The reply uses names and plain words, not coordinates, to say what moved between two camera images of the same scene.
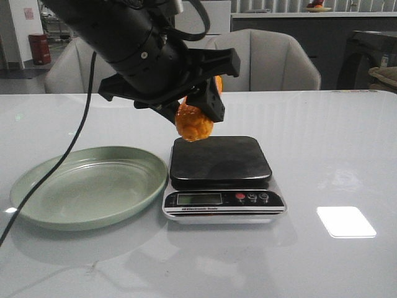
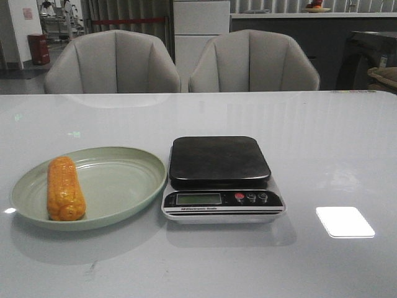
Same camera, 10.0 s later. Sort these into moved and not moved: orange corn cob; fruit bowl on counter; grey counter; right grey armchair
Moved: orange corn cob
Not moved: right grey armchair; grey counter; fruit bowl on counter
